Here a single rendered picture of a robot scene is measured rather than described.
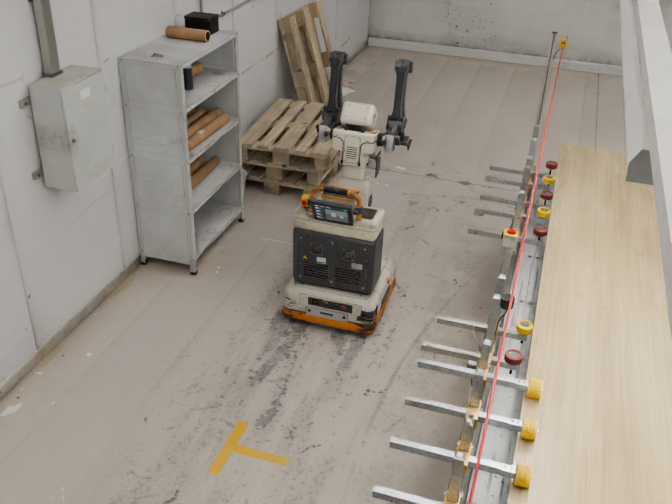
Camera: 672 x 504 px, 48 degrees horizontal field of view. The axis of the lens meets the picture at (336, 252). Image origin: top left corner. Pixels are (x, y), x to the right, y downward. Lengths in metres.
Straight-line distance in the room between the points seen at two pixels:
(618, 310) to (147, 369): 2.72
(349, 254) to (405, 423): 1.10
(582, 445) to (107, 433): 2.52
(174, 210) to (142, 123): 0.64
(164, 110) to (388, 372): 2.21
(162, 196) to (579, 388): 3.19
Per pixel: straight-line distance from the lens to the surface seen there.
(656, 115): 1.79
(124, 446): 4.36
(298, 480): 4.09
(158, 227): 5.58
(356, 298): 4.87
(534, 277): 4.67
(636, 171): 1.83
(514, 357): 3.52
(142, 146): 5.34
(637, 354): 3.74
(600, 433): 3.26
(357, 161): 4.83
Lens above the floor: 3.02
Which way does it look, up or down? 31 degrees down
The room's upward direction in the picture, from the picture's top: 2 degrees clockwise
